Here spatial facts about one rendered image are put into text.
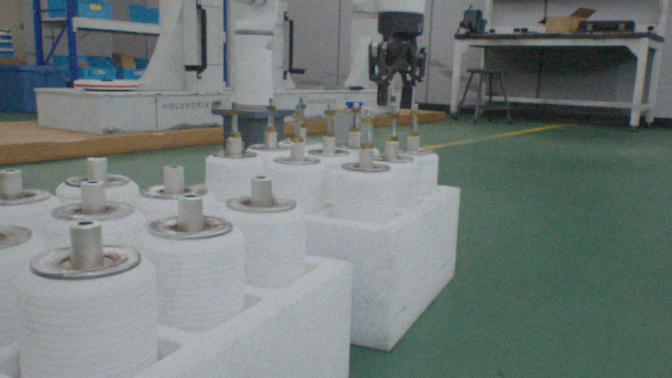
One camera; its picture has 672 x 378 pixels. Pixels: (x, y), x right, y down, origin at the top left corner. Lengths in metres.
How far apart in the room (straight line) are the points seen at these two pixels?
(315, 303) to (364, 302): 0.27
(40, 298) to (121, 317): 0.05
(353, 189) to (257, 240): 0.30
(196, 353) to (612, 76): 5.81
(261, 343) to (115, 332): 0.15
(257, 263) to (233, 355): 0.14
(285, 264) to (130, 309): 0.22
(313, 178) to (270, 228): 0.34
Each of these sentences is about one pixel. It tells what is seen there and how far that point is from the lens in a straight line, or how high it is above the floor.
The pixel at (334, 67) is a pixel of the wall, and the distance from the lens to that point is 7.48.
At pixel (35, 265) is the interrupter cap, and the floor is 0.25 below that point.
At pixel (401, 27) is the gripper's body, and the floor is 0.47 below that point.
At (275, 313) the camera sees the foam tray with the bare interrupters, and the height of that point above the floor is 0.18.
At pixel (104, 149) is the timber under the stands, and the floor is 0.02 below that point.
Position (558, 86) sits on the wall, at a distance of 6.28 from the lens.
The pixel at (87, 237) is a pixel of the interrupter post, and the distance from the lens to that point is 0.47.
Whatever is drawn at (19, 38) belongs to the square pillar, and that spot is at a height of 0.63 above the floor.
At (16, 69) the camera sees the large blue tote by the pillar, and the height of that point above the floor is 0.33.
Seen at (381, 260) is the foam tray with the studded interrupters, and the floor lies 0.14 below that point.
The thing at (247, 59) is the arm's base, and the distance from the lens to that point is 1.46.
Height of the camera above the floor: 0.39
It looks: 11 degrees down
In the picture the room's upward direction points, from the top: 2 degrees clockwise
